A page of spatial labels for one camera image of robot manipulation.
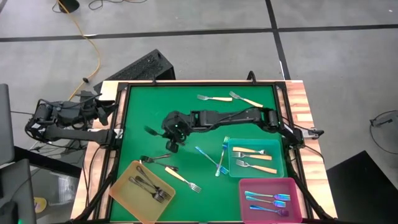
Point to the black round stand base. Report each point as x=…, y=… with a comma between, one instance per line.
x=69, y=4

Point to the orange plastic bin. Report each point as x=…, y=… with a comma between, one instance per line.
x=122, y=196

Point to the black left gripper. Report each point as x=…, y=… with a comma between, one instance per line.
x=90, y=109

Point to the dark grey monitor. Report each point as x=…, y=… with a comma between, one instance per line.
x=15, y=186

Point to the yellow floor sticker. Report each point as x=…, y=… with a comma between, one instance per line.
x=40, y=205

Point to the teal plastic bin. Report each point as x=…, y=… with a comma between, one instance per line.
x=278, y=149

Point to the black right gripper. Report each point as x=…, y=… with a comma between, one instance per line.
x=178, y=124

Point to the black aluminium table frame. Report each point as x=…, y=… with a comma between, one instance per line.
x=217, y=83

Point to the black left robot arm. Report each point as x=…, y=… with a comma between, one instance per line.
x=77, y=135

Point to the iridescent blue fork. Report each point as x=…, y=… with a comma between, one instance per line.
x=261, y=200
x=221, y=158
x=205, y=154
x=264, y=209
x=258, y=194

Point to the black desk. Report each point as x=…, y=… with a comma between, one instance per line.
x=46, y=161

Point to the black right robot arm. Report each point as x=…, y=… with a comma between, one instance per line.
x=233, y=116

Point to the black perforated computer case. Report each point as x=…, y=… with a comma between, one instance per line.
x=149, y=63

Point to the green table mat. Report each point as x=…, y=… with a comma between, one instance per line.
x=205, y=199

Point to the pink plastic bin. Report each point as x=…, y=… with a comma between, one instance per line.
x=267, y=187

